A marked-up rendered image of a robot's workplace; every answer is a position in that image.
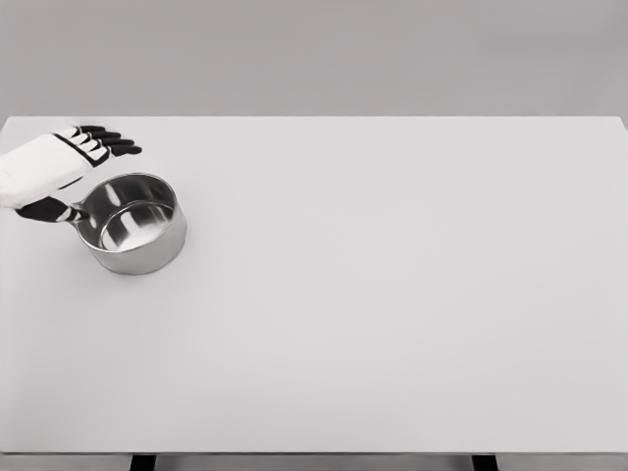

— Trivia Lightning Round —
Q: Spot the steel pot with handle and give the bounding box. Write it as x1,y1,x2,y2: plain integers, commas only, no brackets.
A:
68,172,188,277

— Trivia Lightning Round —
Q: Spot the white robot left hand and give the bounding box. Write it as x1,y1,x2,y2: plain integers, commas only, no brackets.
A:
0,125,143,224

